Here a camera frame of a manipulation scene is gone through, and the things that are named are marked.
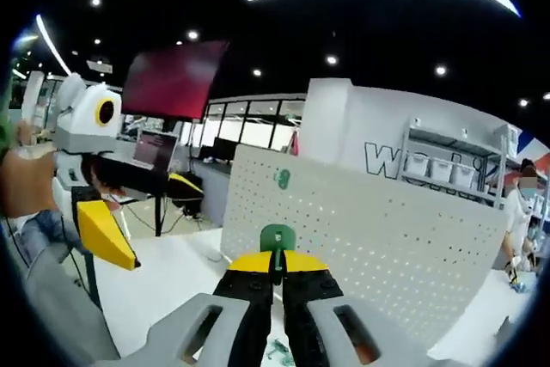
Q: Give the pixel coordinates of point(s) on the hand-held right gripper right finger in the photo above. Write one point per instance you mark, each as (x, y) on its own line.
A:
(335, 332)

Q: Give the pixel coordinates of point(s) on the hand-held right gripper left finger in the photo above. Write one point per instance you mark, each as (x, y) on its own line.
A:
(193, 332)

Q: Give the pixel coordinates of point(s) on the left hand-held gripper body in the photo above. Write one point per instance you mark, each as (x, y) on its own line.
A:
(81, 126)

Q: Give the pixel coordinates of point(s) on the white perforated mounting plate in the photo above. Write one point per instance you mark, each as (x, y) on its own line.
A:
(386, 234)

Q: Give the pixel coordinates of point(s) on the person's left hand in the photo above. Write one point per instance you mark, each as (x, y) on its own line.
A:
(26, 186)

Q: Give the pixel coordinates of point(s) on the laptop with purple screen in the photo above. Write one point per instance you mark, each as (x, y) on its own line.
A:
(154, 150)

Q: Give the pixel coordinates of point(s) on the person's blue jeans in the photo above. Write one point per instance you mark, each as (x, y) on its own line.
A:
(40, 231)

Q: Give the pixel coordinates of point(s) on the ceiling air vent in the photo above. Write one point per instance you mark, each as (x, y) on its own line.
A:
(99, 66)

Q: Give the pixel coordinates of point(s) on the large dark red screen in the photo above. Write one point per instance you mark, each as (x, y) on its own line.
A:
(172, 79)

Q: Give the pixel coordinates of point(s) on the white storage bin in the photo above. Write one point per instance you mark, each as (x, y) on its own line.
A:
(441, 170)
(417, 166)
(464, 175)

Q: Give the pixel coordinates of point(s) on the grey metal shelf rack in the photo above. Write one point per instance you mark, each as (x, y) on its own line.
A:
(455, 137)

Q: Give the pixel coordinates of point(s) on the round ceiling spotlights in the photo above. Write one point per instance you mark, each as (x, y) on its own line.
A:
(440, 70)

